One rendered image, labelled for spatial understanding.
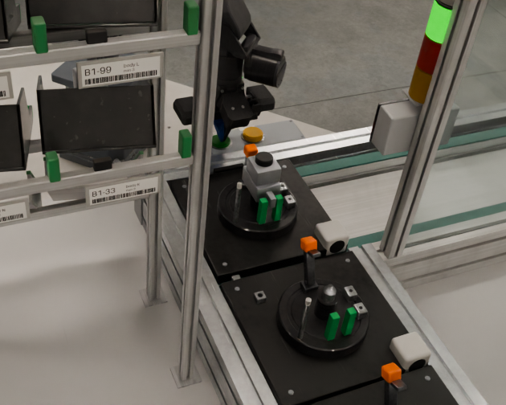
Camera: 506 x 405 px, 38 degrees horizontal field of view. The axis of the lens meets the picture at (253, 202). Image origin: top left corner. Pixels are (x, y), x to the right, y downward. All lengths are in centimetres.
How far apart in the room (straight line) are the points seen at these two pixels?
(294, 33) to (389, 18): 58
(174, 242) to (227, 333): 20
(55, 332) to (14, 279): 14
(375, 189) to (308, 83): 202
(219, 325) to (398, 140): 39
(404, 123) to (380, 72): 253
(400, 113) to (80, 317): 61
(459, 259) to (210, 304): 49
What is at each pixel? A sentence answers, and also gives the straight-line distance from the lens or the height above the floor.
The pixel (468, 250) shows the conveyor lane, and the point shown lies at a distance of 141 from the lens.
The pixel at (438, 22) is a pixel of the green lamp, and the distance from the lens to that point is 106.
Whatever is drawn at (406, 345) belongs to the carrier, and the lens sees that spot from 114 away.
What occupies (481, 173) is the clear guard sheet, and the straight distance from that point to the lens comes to 129.
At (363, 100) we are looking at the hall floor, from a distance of 343.
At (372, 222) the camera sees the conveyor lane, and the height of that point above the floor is 92.
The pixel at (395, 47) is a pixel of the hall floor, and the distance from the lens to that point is 390.
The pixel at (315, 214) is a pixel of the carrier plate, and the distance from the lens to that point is 132.
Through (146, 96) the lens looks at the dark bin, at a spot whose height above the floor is 136.
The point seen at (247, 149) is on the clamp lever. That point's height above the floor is 108.
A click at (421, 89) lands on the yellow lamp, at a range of 111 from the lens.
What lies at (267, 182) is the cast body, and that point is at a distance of 123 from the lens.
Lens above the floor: 185
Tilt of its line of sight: 42 degrees down
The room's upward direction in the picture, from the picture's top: 8 degrees clockwise
